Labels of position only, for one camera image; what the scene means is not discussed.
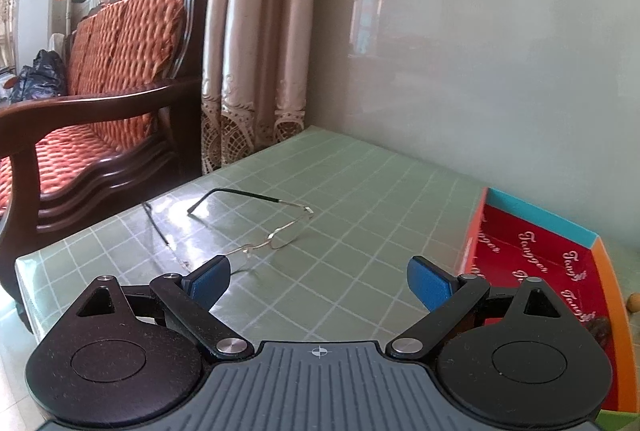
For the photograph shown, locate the thin metal-frame eyeglasses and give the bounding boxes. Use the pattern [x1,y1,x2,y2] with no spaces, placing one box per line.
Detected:
[141,188,315,273]

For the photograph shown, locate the white refrigerator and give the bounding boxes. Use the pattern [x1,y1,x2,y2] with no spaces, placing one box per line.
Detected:
[15,0,69,72]

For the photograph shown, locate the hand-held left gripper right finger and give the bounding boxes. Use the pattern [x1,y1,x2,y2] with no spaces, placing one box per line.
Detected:
[387,255,565,362]

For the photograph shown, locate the wooden sofa with orange cushions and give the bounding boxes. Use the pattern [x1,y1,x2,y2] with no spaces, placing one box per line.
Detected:
[0,0,217,337]

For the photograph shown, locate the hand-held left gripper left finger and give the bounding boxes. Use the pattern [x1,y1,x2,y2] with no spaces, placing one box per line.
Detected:
[74,255,255,362]

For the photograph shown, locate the beige lace-trimmed curtain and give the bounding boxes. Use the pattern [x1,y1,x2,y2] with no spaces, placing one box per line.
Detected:
[200,0,327,176]

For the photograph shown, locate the red cardboard box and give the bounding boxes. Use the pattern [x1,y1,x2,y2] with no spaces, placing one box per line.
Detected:
[457,187,627,412]

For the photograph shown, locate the black plastic bag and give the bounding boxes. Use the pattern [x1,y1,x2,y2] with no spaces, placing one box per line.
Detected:
[10,49,68,102]

